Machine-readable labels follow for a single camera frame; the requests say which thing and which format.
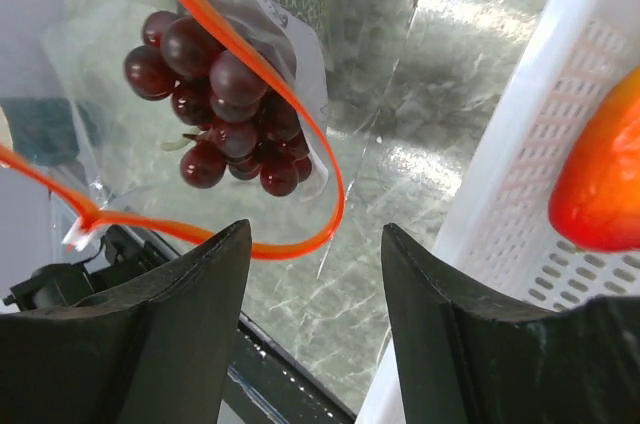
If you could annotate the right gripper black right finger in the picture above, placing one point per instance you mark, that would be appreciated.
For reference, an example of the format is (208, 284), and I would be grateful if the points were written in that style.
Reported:
(466, 353)

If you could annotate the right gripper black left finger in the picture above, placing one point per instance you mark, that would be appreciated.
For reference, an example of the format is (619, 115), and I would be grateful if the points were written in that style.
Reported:
(154, 349)

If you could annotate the red orange mango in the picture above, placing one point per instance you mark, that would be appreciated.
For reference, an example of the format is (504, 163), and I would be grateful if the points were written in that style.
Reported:
(595, 201)

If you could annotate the dark purple grape bunch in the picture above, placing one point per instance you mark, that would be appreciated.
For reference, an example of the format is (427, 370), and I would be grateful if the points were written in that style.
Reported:
(239, 125)

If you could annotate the clear zip top bag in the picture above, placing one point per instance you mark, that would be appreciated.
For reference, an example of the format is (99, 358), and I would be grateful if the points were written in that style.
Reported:
(71, 122)

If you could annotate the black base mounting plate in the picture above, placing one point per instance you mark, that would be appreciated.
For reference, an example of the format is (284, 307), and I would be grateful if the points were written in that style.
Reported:
(262, 385)

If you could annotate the white plastic perforated basket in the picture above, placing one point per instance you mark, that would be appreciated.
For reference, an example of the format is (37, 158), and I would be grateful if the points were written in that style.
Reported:
(485, 208)

